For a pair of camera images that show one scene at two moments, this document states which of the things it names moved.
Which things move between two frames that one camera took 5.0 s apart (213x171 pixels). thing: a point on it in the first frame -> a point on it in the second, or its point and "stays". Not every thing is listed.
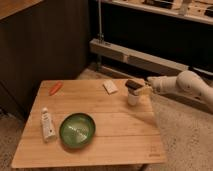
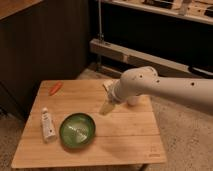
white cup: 133,99 stays
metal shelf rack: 153,38 stays
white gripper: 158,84 -> 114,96
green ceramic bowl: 77,130 stays
